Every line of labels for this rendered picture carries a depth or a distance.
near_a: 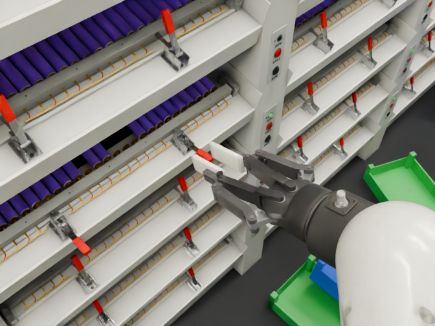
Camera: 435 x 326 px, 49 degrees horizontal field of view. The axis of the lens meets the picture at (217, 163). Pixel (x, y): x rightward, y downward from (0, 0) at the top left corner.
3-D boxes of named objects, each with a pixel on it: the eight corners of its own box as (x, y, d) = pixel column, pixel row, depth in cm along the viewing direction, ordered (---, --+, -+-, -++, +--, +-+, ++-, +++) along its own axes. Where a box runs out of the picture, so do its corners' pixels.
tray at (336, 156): (369, 140, 181) (387, 120, 169) (261, 239, 154) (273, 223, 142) (329, 104, 185) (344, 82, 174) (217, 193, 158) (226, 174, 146)
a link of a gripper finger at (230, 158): (239, 158, 72) (243, 156, 72) (208, 142, 76) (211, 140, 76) (242, 173, 73) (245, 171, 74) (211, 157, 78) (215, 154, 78)
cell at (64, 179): (50, 158, 85) (72, 184, 84) (41, 163, 84) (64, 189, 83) (50, 152, 84) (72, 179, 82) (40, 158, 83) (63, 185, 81)
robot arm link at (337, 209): (343, 293, 59) (384, 248, 63) (340, 229, 51) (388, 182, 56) (303, 269, 63) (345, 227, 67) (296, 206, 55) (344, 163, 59)
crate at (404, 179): (457, 226, 169) (466, 213, 163) (408, 242, 165) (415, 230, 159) (408, 164, 187) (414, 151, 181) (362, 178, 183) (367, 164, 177)
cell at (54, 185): (41, 163, 84) (63, 190, 83) (31, 169, 84) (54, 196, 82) (39, 159, 83) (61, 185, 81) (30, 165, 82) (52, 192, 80)
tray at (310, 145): (383, 101, 165) (404, 76, 153) (265, 202, 138) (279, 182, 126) (340, 63, 170) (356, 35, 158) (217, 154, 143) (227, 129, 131)
